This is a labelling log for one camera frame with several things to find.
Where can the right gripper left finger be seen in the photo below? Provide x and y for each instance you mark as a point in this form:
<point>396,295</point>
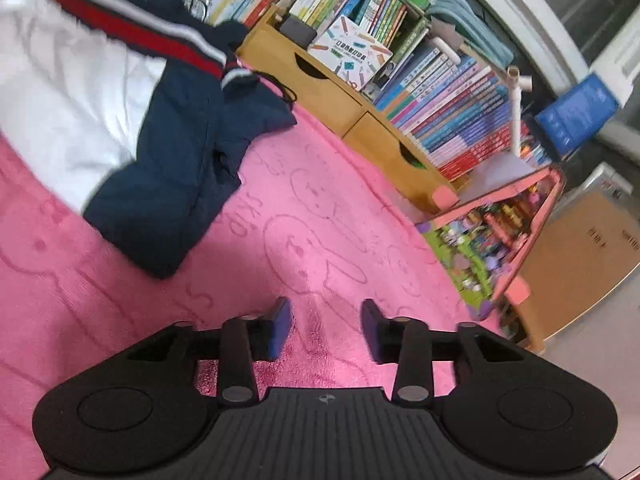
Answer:
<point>244,341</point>

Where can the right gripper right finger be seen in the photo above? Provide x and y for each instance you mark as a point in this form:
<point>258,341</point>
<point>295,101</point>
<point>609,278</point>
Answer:
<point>406,342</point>

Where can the white navy zip jacket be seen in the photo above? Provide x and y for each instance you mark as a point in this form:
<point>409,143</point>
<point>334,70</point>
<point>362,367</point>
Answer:
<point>135,114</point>

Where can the pink dollhouse toy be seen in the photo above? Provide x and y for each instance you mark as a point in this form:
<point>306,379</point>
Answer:
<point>483,243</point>

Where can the pink bunny print blanket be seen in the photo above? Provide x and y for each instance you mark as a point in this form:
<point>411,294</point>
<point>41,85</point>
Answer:
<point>312,221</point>

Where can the cardboard box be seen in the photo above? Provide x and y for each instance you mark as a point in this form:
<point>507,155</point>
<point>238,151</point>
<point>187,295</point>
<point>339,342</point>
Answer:
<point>589,248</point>

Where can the row of upright books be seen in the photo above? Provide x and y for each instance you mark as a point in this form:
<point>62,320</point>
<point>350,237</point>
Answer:
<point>437,90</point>

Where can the wooden drawer organizer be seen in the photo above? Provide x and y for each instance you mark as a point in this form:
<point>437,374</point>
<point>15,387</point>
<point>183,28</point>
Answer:
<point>347,114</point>

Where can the blue booklet box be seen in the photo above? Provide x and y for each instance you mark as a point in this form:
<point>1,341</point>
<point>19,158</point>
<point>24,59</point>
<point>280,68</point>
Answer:
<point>578,115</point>

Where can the white label printer box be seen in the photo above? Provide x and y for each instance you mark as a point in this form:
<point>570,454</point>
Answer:
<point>350,53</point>

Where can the black power adapter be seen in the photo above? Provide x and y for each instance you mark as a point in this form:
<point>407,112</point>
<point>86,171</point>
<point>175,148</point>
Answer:
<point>297,31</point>

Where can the folded teal cloth stack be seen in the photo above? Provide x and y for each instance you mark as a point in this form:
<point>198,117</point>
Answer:
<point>476,32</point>

